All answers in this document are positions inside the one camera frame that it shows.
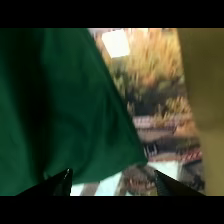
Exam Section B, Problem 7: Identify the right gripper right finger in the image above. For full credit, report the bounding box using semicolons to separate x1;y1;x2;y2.
153;169;206;197

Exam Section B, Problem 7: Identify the brown garment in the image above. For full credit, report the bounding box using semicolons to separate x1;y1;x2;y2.
175;28;224;197

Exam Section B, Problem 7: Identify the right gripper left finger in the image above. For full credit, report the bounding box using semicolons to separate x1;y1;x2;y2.
16;168;74;197

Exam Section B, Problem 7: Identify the green T-shirt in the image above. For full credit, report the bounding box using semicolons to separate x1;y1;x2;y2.
0;28;149;197

